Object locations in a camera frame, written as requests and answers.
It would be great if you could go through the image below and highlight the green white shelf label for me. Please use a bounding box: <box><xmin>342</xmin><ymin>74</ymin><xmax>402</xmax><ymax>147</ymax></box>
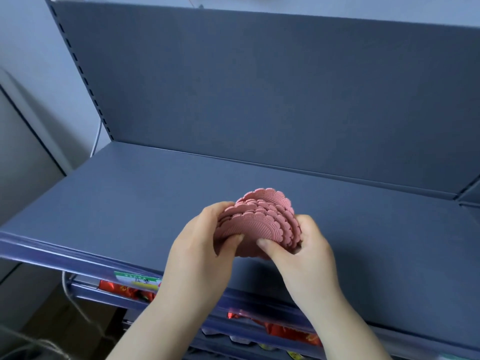
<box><xmin>113</xmin><ymin>270</ymin><xmax>163</xmax><ymax>292</ymax></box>

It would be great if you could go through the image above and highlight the thin white cable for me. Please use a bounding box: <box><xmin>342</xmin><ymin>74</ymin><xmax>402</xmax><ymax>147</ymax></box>
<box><xmin>89</xmin><ymin>117</ymin><xmax>104</xmax><ymax>159</ymax></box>

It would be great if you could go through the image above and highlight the dark blue shelf back panel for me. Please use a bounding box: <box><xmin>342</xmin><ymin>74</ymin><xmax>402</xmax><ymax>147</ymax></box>
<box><xmin>48</xmin><ymin>0</ymin><xmax>480</xmax><ymax>201</ymax></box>

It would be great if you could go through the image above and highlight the black slotted shelf upright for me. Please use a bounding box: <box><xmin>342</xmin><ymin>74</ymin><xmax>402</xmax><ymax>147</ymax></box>
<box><xmin>43</xmin><ymin>0</ymin><xmax>115</xmax><ymax>142</ymax></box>
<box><xmin>454</xmin><ymin>175</ymin><xmax>480</xmax><ymax>203</ymax></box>

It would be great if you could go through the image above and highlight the person's left hand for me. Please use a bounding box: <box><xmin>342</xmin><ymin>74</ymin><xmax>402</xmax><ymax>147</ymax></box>
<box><xmin>157</xmin><ymin>201</ymin><xmax>245</xmax><ymax>308</ymax></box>

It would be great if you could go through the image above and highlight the red foil snack packet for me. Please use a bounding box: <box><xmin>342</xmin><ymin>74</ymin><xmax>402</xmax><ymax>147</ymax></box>
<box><xmin>98</xmin><ymin>279</ymin><xmax>157</xmax><ymax>303</ymax></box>
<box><xmin>226</xmin><ymin>310</ymin><xmax>323</xmax><ymax>348</ymax></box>

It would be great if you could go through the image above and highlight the clear shelf edge rail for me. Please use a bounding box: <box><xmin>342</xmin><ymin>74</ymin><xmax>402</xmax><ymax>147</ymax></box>
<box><xmin>0</xmin><ymin>232</ymin><xmax>480</xmax><ymax>360</ymax></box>
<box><xmin>67</xmin><ymin>275</ymin><xmax>323</xmax><ymax>360</ymax></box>

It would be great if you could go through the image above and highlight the stack of pink coasters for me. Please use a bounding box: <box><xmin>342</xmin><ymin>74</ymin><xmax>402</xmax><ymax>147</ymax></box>
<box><xmin>212</xmin><ymin>187</ymin><xmax>303</xmax><ymax>259</ymax></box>

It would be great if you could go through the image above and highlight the person's right hand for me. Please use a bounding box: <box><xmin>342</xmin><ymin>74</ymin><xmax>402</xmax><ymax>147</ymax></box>
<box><xmin>256</xmin><ymin>214</ymin><xmax>344</xmax><ymax>310</ymax></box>

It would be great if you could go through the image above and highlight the pale grey door frame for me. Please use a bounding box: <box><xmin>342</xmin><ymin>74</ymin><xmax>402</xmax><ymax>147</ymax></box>
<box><xmin>0</xmin><ymin>67</ymin><xmax>76</xmax><ymax>177</ymax></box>

